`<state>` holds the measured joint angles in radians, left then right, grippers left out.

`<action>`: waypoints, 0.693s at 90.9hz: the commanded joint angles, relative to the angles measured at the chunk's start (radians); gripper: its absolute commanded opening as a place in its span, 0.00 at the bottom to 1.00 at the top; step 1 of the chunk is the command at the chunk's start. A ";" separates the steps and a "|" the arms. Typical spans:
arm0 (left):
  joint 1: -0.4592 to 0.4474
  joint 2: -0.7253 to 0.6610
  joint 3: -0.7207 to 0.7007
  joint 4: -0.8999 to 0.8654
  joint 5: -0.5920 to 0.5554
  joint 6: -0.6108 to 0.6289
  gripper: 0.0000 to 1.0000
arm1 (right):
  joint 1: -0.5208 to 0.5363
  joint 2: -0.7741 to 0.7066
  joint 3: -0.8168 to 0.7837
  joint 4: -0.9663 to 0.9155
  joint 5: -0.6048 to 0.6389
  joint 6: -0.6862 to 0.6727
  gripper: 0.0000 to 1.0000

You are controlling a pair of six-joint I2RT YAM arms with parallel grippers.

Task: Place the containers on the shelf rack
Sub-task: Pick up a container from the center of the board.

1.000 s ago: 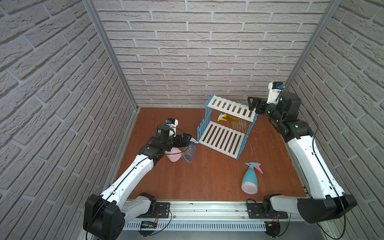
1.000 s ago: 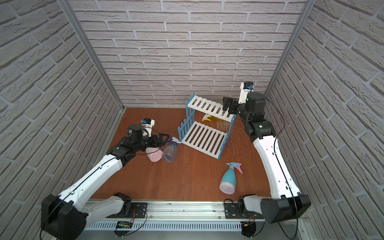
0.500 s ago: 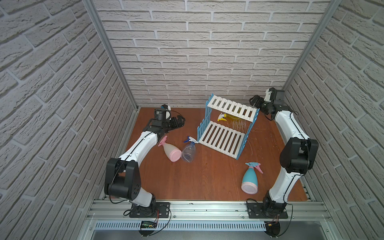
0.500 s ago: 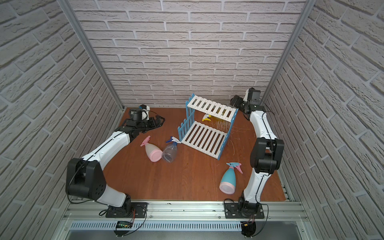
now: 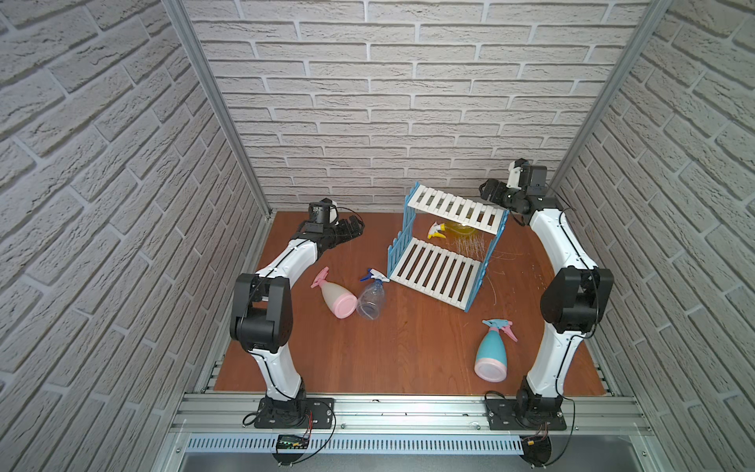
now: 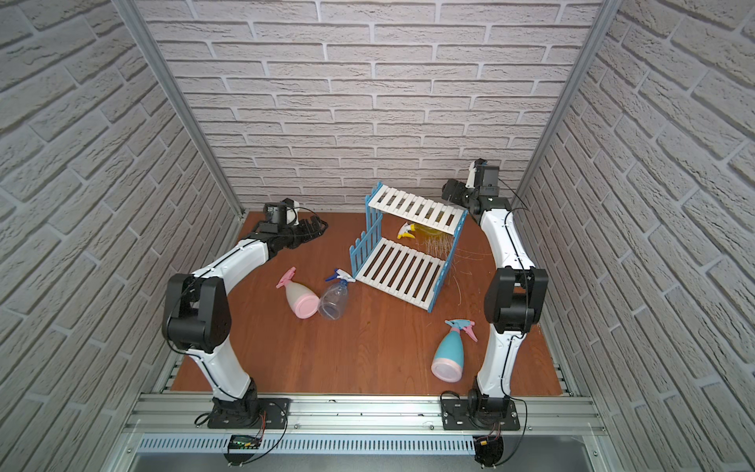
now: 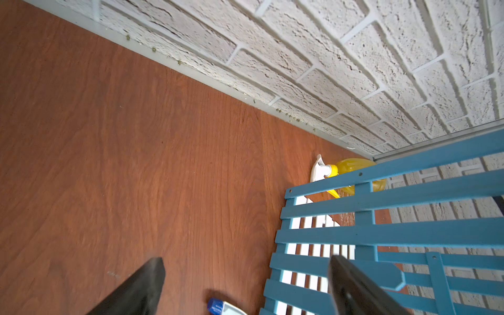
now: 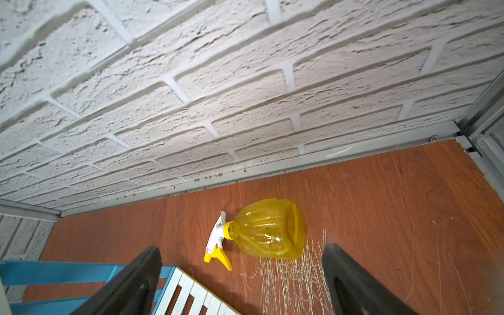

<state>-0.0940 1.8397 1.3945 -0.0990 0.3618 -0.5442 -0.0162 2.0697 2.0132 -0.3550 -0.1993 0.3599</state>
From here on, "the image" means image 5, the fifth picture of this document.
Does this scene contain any yellow spray bottle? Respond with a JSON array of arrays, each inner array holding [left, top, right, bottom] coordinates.
[[428, 221, 477, 240]]

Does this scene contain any pink white spray bottle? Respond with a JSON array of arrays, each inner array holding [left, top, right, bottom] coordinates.
[[311, 267, 358, 320]]

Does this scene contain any blue white slatted shelf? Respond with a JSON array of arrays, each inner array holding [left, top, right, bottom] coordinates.
[[385, 181, 510, 314]]

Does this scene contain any teal pink spray bottle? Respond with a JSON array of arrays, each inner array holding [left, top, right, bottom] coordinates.
[[474, 319, 518, 383]]

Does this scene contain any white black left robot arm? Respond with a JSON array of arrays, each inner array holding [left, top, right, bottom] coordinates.
[[230, 198, 365, 403]]

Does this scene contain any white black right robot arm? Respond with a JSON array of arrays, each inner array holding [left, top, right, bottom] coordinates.
[[480, 159, 613, 413]]

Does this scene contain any clear blue spray bottle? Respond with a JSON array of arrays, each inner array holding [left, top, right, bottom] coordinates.
[[357, 269, 389, 321]]

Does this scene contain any small green circuit board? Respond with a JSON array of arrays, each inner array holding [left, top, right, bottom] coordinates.
[[275, 435, 311, 452]]

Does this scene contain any black round connector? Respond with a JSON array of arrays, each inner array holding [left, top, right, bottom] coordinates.
[[521, 437, 552, 467]]

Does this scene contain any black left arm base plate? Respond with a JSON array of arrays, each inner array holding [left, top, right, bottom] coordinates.
[[253, 396, 335, 430]]

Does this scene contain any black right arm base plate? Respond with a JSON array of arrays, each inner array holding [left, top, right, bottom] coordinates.
[[483, 391, 567, 432]]

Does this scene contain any aluminium corner post right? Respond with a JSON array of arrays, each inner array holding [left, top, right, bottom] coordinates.
[[549, 0, 672, 195]]

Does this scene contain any aluminium corner post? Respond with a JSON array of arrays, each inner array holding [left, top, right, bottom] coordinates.
[[163, 0, 273, 219], [549, 0, 672, 195]]

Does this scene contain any aluminium front rail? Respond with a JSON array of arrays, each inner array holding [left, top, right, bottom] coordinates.
[[153, 393, 672, 471]]

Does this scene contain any aluminium corner post left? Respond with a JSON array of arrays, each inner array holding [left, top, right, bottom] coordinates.
[[163, 0, 273, 219]]

